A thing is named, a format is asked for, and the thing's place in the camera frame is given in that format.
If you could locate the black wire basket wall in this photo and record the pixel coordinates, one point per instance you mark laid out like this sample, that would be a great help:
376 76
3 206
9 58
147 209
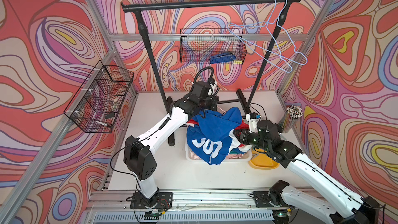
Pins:
96 105
199 44

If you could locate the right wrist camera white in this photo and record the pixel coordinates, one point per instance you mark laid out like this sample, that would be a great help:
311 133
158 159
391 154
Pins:
253 119

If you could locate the blue red white jacket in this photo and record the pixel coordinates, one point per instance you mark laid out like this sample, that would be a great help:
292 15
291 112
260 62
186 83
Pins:
211 138

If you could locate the yellow plastic tray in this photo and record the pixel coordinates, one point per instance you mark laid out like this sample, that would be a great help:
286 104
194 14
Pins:
261 161

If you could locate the black wire basket back wall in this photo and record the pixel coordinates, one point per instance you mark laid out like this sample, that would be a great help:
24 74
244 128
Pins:
199 44

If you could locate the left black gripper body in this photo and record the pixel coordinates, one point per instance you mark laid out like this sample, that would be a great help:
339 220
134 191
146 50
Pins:
210 104

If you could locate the blue hanger of green jacket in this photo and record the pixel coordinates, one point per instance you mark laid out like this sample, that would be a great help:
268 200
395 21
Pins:
296 52

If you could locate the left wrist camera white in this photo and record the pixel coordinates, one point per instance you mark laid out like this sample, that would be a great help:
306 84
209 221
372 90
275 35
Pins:
213 87

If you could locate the light blue hanger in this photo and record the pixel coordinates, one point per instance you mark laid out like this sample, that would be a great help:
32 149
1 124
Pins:
257 36

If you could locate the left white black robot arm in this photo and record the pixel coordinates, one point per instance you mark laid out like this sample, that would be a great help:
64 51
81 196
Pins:
139 152

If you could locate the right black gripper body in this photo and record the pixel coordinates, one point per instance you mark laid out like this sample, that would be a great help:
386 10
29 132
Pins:
248 138

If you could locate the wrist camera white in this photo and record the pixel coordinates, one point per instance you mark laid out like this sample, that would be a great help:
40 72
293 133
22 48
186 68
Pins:
253 119
213 87

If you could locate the black clothes rack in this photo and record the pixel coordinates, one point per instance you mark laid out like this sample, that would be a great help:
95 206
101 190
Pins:
137 10

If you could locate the black wire basket left wall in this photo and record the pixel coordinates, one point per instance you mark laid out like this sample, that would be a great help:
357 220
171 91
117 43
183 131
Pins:
96 105

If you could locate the cup of coloured pencils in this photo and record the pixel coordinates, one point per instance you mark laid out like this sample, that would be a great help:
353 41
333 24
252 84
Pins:
292 115

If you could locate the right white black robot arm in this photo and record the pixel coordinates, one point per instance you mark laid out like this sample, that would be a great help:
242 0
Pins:
339 205

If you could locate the blue brush in basket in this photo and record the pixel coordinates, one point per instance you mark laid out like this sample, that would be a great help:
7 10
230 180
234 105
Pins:
225 58

